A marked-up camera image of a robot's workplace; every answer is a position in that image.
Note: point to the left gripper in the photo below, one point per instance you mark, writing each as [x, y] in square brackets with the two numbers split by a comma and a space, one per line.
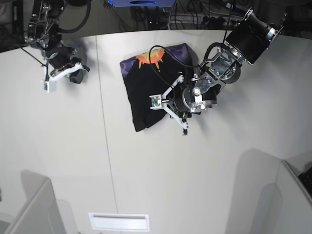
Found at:
[186, 101]

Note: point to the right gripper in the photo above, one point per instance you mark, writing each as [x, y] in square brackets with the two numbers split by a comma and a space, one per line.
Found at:
[60, 58]

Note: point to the black T-shirt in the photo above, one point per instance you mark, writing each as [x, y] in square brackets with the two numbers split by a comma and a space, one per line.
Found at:
[151, 73]

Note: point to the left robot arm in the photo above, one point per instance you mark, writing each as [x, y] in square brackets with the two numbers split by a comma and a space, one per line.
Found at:
[221, 65]

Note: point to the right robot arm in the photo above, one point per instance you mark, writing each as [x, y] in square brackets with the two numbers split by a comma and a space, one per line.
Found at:
[45, 34]

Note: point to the blue box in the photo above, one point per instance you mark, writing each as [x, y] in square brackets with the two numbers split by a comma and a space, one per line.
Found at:
[138, 3]

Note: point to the white power strip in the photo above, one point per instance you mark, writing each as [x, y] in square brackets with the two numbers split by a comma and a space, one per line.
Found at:
[200, 21]

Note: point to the black keyboard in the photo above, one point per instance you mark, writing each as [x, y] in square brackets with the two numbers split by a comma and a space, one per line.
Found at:
[306, 179]

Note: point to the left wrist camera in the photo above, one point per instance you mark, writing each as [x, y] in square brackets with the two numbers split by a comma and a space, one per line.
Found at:
[156, 102]

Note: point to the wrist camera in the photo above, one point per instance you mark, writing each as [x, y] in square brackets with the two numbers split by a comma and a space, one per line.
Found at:
[49, 86]
[156, 102]

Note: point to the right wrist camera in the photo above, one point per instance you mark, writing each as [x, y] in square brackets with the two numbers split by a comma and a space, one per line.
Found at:
[49, 86]

